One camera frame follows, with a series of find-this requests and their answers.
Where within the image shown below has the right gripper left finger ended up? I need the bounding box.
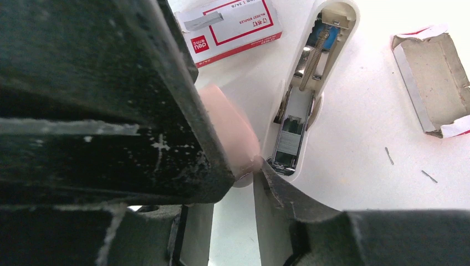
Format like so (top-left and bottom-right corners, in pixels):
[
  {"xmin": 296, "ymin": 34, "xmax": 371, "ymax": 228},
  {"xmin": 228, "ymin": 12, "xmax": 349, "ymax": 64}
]
[{"xmin": 1, "ymin": 203, "xmax": 213, "ymax": 265}]

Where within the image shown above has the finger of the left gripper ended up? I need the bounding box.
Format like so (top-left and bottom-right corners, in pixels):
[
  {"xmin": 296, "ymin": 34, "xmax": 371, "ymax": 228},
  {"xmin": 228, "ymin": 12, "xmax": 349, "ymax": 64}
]
[{"xmin": 1, "ymin": 1, "xmax": 235, "ymax": 204}]

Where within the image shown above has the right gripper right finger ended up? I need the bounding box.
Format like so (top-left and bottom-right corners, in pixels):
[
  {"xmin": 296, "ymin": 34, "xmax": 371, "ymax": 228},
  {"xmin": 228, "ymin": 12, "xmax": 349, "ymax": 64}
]
[{"xmin": 253, "ymin": 156, "xmax": 469, "ymax": 265}]

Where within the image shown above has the silver staple strip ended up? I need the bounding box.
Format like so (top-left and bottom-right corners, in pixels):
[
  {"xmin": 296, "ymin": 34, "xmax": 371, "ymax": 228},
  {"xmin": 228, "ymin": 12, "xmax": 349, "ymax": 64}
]
[{"xmin": 277, "ymin": 130, "xmax": 302, "ymax": 156}]

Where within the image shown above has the pink stapler top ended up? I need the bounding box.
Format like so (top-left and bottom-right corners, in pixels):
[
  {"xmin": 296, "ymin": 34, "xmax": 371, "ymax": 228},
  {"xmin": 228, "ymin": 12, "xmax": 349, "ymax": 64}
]
[{"xmin": 198, "ymin": 85, "xmax": 262, "ymax": 188}]

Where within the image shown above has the red white staple box sleeve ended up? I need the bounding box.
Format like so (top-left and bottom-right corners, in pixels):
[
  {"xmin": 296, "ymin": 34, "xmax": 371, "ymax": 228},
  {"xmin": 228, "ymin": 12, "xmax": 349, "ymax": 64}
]
[{"xmin": 175, "ymin": 0, "xmax": 283, "ymax": 68}]

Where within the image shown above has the white stapler base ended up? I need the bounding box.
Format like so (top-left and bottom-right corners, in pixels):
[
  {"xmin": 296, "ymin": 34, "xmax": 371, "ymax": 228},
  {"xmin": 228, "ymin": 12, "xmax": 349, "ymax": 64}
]
[{"xmin": 263, "ymin": 1, "xmax": 360, "ymax": 182}]

